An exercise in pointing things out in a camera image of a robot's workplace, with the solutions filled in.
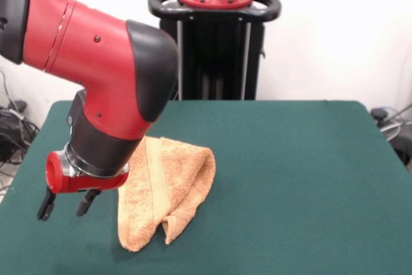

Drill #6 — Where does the orange terry towel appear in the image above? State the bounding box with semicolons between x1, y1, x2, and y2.
116;135;216;252

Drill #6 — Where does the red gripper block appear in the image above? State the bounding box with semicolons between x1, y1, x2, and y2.
37;150;130;222

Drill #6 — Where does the dark green table cloth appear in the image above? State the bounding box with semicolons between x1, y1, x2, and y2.
0;99;412;275

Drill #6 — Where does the black grey stand foot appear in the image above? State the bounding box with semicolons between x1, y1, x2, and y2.
370;106;412;167
6;99;29;113

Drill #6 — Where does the black floor cable bundle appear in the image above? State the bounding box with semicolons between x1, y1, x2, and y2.
0;68;41;196

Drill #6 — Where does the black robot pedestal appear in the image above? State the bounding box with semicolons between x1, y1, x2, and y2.
147;0;283;101

